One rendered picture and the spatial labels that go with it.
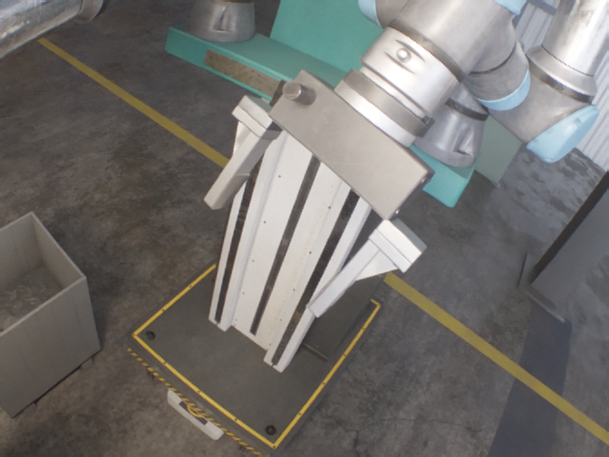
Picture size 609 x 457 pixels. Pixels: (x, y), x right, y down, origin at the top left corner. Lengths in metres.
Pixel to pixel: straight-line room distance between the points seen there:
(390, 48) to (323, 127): 0.08
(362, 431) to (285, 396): 0.54
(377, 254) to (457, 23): 0.19
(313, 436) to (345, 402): 0.25
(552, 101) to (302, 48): 0.54
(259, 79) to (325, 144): 0.46
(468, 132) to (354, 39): 0.30
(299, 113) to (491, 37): 0.17
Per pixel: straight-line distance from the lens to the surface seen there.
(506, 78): 0.41
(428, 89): 0.32
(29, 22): 0.37
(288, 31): 0.92
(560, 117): 0.58
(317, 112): 0.34
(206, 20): 0.86
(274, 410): 1.53
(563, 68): 0.58
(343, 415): 1.98
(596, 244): 3.14
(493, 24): 0.34
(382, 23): 0.50
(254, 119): 0.38
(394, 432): 2.05
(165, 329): 1.63
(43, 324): 1.49
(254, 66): 0.78
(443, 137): 0.67
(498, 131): 4.18
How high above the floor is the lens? 1.70
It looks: 42 degrees down
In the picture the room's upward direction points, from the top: 22 degrees clockwise
